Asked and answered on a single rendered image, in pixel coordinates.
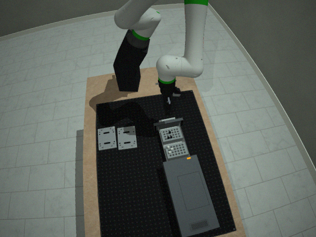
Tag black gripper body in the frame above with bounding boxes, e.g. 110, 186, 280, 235
160, 89, 174, 100

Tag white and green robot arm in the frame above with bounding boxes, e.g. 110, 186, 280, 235
114, 0, 208, 97

